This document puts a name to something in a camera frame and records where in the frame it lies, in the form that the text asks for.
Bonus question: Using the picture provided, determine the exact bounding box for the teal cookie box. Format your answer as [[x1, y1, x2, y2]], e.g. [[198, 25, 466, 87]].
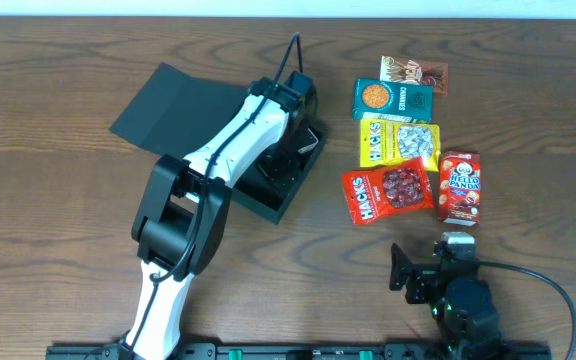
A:
[[351, 78, 433, 123]]

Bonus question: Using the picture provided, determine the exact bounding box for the red Hacks candy bag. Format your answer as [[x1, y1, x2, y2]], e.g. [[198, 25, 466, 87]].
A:
[[341, 157, 435, 225]]

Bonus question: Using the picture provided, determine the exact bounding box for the yellow Hacks candy bag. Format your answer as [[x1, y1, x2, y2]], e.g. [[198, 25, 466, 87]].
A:
[[359, 119, 441, 172]]

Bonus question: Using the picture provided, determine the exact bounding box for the black gift box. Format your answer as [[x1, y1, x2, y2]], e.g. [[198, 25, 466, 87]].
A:
[[109, 63, 326, 224]]

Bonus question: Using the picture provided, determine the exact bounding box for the brown Pocky snack box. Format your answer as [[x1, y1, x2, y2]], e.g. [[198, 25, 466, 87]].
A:
[[380, 55, 449, 96]]

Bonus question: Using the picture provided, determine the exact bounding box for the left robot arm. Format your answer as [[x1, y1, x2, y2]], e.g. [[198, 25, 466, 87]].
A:
[[112, 64, 323, 359]]

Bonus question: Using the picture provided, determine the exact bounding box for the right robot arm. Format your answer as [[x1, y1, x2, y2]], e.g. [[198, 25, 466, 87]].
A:
[[389, 237, 508, 359]]

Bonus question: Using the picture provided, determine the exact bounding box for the red Hello Panda box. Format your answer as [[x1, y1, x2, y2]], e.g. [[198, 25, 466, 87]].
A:
[[438, 151, 481, 226]]

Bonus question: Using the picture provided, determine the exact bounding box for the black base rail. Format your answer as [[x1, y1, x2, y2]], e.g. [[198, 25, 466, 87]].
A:
[[44, 341, 553, 360]]

